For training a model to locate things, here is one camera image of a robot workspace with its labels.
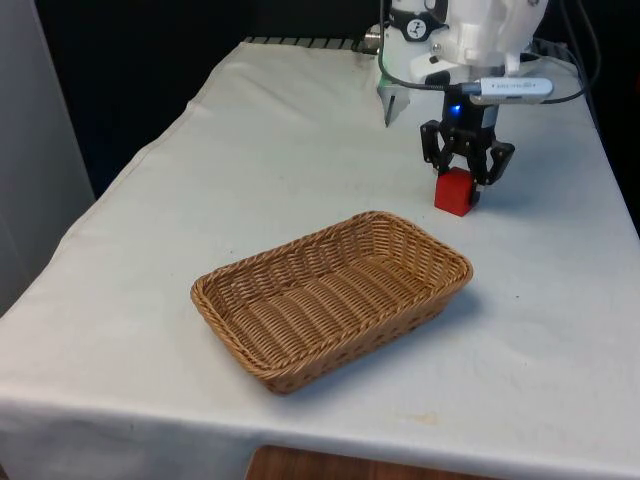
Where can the brown wicker basket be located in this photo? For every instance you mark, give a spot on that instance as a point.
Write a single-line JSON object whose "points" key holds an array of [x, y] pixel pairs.
{"points": [[320, 305]]}

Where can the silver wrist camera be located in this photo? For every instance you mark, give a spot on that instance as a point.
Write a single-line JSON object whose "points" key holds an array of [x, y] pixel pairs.
{"points": [[515, 89]]}

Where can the red cube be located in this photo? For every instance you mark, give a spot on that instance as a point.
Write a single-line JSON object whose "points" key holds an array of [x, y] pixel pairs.
{"points": [[450, 192]]}

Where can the pale grey cabinet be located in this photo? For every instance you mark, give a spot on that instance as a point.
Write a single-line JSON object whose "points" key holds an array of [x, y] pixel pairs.
{"points": [[35, 140]]}

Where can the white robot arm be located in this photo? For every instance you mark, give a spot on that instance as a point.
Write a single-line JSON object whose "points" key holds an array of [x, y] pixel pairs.
{"points": [[480, 30]]}

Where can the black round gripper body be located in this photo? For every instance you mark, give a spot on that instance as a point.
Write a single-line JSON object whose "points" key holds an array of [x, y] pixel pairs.
{"points": [[462, 116]]}

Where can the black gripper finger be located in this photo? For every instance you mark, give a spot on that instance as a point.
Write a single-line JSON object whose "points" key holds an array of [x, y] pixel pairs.
{"points": [[434, 145], [492, 160]]}

